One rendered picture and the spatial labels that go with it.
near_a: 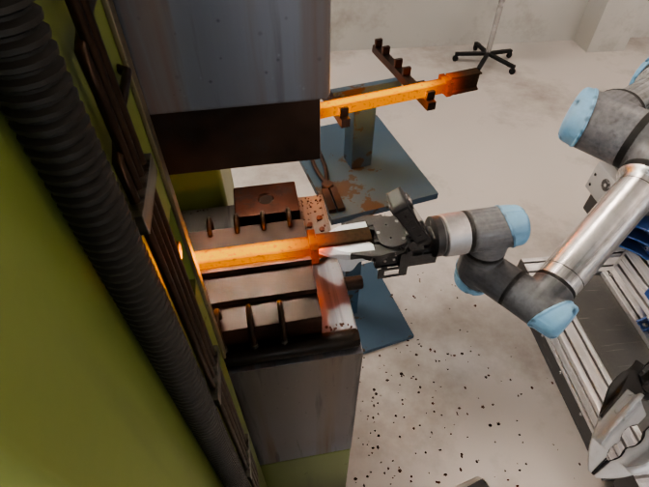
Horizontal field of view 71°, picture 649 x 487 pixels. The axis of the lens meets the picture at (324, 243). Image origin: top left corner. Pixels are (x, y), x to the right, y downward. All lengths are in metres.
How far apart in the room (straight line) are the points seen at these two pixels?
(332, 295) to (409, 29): 3.16
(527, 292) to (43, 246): 0.77
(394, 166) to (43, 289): 1.17
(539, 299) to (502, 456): 0.95
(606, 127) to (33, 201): 0.98
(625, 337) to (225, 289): 1.46
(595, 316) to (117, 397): 1.74
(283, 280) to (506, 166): 2.13
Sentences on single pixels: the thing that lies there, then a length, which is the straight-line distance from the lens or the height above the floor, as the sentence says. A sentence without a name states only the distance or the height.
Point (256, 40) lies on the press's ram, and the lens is 0.35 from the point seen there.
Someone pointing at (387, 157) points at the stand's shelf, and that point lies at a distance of 1.33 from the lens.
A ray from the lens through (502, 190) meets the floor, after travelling 2.54.
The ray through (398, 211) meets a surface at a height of 1.09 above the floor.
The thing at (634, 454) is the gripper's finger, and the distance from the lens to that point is 0.58.
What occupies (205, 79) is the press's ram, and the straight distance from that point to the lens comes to 0.36.
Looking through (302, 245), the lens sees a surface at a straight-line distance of 0.73.
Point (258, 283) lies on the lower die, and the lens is 0.71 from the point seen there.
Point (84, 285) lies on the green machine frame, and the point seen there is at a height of 1.40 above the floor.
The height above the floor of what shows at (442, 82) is 1.04.
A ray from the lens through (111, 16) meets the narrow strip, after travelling 0.32.
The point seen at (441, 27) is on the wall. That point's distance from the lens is 3.86.
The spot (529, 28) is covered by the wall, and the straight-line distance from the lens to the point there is 4.15.
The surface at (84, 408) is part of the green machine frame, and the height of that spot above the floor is 1.38.
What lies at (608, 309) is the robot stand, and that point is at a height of 0.21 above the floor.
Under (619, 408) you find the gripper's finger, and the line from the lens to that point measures 0.58.
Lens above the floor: 1.55
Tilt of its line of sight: 48 degrees down
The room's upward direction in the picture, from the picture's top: straight up
